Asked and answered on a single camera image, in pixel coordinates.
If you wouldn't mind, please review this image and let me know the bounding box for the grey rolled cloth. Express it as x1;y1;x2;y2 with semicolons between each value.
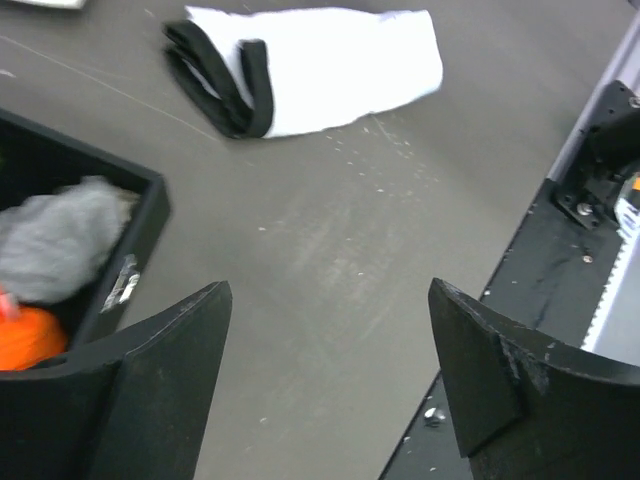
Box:
1;176;140;304

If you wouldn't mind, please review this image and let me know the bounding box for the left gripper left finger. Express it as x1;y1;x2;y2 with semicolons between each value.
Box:
1;281;232;479

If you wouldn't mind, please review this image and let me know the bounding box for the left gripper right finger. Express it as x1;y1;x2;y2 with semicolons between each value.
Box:
428;279;639;479

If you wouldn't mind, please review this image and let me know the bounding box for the orange rolled cloth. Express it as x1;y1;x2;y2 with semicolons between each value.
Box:
1;307;67;371

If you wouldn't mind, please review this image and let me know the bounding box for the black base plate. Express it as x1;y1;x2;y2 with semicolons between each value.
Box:
382;80;639;479

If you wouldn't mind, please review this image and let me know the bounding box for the white underwear black waistband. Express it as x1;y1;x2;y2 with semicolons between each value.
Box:
163;6;444;139

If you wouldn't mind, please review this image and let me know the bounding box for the black compartment box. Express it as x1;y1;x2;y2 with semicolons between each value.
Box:
1;110;171;377

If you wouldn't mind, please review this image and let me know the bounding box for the grey cable duct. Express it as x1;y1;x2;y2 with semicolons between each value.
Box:
579;234;640;356

